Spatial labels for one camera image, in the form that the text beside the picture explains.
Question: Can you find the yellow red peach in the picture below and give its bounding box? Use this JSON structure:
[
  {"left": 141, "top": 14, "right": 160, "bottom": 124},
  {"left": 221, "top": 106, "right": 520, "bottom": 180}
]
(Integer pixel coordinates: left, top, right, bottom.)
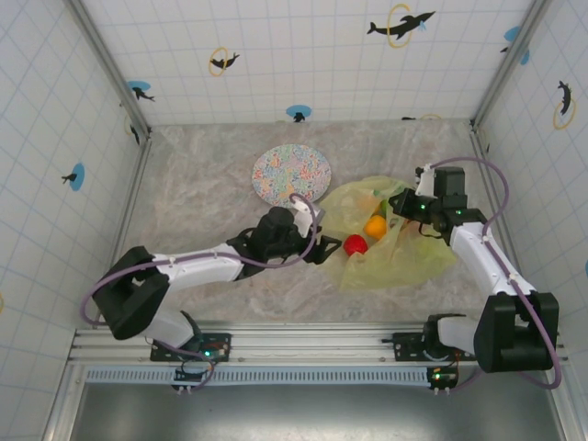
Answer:
[{"left": 362, "top": 214, "right": 388, "bottom": 240}]

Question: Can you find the red apple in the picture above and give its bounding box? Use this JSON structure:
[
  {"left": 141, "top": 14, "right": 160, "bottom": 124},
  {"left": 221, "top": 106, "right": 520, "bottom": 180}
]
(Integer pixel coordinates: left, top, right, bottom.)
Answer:
[{"left": 343, "top": 233, "right": 368, "bottom": 257}]

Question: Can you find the yellow-green plastic bag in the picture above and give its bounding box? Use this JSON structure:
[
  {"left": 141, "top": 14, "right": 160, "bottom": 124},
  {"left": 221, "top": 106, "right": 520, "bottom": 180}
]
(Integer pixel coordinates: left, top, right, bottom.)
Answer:
[{"left": 316, "top": 174, "right": 458, "bottom": 291}]

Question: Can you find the colourful speckled round plate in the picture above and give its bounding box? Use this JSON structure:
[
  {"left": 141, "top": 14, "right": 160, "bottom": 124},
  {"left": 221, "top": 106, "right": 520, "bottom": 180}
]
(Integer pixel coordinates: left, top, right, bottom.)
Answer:
[{"left": 251, "top": 142, "right": 333, "bottom": 207}]

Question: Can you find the grey metal shelf panel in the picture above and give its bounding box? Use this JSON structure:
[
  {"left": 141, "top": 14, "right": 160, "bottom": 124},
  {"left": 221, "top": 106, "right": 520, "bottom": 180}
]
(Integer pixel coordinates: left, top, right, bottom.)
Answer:
[{"left": 68, "top": 380, "right": 566, "bottom": 441}]

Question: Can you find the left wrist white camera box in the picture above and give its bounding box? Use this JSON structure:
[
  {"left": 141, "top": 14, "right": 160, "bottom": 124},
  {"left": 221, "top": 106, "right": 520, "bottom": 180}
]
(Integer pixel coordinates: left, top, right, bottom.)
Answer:
[{"left": 288, "top": 192, "right": 318, "bottom": 239}]

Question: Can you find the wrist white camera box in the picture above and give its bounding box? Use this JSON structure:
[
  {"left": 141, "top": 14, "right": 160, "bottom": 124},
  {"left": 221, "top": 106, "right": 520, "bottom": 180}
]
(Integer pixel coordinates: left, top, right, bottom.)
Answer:
[
  {"left": 414, "top": 164, "right": 436, "bottom": 198},
  {"left": 288, "top": 192, "right": 318, "bottom": 239}
]

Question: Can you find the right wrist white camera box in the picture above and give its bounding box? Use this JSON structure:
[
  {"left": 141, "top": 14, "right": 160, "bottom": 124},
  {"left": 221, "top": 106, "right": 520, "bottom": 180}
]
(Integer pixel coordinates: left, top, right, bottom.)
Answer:
[{"left": 414, "top": 164, "right": 436, "bottom": 198}]

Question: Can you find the aluminium side rail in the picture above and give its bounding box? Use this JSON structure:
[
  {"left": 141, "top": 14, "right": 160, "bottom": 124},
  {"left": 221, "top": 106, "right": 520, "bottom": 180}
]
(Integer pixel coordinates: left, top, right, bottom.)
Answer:
[
  {"left": 468, "top": 123, "right": 529, "bottom": 295},
  {"left": 91, "top": 135, "right": 155, "bottom": 328}
]

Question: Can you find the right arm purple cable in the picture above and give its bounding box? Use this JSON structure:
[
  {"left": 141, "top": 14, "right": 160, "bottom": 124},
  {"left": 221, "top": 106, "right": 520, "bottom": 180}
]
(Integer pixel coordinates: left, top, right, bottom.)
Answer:
[{"left": 431, "top": 155, "right": 564, "bottom": 396}]

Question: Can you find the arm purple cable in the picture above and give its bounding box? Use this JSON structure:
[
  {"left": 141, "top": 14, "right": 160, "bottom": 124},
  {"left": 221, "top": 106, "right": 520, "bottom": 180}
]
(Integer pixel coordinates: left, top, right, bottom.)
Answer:
[
  {"left": 81, "top": 192, "right": 321, "bottom": 391},
  {"left": 431, "top": 155, "right": 564, "bottom": 396}
]

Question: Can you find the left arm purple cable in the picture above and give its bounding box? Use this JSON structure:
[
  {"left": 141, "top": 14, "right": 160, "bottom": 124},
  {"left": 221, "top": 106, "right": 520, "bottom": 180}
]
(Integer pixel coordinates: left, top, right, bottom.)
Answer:
[{"left": 81, "top": 192, "right": 321, "bottom": 391}]

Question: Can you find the aluminium mounting rail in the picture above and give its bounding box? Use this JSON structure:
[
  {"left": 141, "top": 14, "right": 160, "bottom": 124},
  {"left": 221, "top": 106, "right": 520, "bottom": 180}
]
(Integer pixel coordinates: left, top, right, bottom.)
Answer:
[{"left": 68, "top": 321, "right": 571, "bottom": 367}]

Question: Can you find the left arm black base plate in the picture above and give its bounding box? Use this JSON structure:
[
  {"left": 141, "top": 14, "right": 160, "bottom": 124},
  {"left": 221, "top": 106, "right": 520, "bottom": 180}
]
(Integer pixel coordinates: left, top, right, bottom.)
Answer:
[{"left": 150, "top": 330, "right": 232, "bottom": 364}]

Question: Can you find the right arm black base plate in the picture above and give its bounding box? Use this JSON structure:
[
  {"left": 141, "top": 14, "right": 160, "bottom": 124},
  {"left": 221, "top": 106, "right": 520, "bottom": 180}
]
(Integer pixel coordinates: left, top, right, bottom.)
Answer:
[{"left": 392, "top": 331, "right": 479, "bottom": 363}]

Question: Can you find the white slotted cable duct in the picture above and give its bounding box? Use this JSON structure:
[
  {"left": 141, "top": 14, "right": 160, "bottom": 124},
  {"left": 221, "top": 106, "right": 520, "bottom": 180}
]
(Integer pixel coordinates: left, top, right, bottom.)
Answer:
[{"left": 85, "top": 367, "right": 435, "bottom": 386}]

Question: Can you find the aluminium corner post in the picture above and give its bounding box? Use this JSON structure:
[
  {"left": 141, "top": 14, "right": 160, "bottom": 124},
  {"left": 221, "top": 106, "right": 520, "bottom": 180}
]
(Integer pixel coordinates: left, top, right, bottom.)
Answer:
[
  {"left": 470, "top": 0, "right": 550, "bottom": 130},
  {"left": 66, "top": 0, "right": 153, "bottom": 139}
]

